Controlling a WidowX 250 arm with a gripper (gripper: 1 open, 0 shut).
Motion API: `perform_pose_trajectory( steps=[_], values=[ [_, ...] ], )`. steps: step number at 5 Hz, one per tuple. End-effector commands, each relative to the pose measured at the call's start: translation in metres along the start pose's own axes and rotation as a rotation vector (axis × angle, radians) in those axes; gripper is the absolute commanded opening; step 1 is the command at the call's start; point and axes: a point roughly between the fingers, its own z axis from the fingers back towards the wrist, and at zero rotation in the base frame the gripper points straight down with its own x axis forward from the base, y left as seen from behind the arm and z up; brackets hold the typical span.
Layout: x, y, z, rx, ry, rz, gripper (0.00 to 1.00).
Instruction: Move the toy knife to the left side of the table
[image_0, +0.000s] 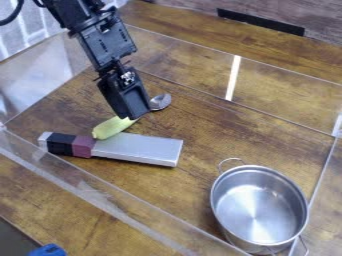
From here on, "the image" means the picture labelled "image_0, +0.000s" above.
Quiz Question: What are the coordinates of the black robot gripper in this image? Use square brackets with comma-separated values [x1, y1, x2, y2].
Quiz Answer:
[68, 15, 149, 120]

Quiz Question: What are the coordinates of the spoon with yellow handle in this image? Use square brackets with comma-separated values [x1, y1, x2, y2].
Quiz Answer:
[92, 93, 172, 140]

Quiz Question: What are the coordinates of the toy cleaver knife grey blade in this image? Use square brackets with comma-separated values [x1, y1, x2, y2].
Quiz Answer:
[37, 131, 183, 167]

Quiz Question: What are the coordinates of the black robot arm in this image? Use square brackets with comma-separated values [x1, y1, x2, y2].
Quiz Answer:
[40, 0, 151, 120]

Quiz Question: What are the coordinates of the black strip on table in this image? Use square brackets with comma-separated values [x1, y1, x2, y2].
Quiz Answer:
[216, 8, 304, 37]

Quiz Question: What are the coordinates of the stainless steel pot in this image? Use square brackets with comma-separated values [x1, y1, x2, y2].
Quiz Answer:
[209, 158, 308, 256]

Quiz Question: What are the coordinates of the blue object at bottom edge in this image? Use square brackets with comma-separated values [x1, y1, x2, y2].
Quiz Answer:
[26, 244, 66, 256]

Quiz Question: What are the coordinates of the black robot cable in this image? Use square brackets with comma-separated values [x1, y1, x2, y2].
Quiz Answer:
[0, 0, 26, 27]

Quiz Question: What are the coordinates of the clear acrylic enclosure wall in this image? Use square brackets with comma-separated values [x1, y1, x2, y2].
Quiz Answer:
[0, 27, 342, 256]

